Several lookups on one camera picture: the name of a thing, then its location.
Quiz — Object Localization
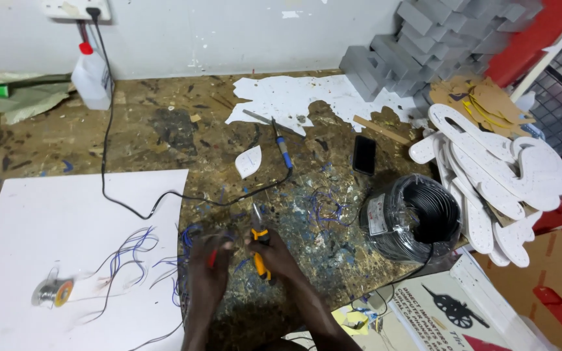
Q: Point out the blue handled soldering iron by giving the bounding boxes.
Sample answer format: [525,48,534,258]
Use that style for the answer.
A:
[271,117,294,171]

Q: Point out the white wooden batten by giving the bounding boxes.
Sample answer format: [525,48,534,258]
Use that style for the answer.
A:
[509,26,562,103]

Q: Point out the yellow handled wire pliers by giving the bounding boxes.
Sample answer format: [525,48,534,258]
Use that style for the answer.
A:
[251,203,278,286]

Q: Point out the yellow paper scrap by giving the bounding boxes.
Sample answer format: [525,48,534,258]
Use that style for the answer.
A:
[332,306,370,337]

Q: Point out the torn white sheet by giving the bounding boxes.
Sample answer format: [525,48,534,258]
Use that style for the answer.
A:
[225,74,421,137]

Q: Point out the scattered blue wire scraps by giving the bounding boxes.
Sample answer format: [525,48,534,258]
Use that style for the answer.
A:
[301,188,360,230]

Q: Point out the solder wire spool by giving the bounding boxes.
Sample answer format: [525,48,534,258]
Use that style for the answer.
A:
[31,278,75,309]

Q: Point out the printed cannon sign board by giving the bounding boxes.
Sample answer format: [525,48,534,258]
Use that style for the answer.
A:
[389,270,516,351]

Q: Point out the black cable coil wrapped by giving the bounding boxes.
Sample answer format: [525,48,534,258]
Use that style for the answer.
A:
[359,174,463,265]

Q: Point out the person's left hand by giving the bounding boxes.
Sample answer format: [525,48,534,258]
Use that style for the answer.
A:
[186,233,236,313]

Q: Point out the pile of white perforated cutouts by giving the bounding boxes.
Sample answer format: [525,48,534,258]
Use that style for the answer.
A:
[408,103,562,268]

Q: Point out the white bottle red cap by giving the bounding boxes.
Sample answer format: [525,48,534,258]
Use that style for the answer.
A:
[71,42,114,111]

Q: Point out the white perforated strip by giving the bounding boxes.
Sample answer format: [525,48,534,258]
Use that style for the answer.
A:
[450,251,550,351]

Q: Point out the metal ruler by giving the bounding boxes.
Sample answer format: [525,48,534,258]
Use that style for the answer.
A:
[242,109,306,139]

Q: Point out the pile of brown cardboard cutouts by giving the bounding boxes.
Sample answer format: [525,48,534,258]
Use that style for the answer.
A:
[429,75,536,138]

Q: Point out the wooden stick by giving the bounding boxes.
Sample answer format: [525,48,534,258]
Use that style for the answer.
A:
[352,115,411,146]

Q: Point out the red panel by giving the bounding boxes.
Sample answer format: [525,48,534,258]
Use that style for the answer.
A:
[484,0,562,88]

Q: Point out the person's right hand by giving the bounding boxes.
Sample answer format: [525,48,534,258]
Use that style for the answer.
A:
[243,229,306,288]

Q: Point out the stack of grey foam blocks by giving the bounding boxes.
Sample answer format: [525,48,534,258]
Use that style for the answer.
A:
[339,0,544,118]

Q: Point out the green plastic sheet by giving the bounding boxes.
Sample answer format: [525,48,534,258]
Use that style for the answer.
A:
[0,69,74,125]

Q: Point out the small white leaf cutout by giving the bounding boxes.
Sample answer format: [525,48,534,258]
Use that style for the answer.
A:
[234,145,263,179]

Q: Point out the bundle of blue black wires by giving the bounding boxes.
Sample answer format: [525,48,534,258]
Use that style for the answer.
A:
[69,223,204,351]

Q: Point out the white wall socket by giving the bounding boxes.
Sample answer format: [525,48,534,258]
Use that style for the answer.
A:
[42,0,112,22]

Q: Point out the large white board sheet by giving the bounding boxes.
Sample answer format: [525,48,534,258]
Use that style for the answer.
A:
[0,169,190,351]

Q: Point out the orange red cardboard box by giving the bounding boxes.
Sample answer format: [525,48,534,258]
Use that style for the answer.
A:
[471,227,562,351]

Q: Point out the black power cable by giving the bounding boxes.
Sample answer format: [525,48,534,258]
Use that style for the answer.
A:
[86,7,294,220]

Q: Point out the black smartphone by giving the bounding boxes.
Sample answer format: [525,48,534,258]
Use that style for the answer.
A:
[352,135,377,176]

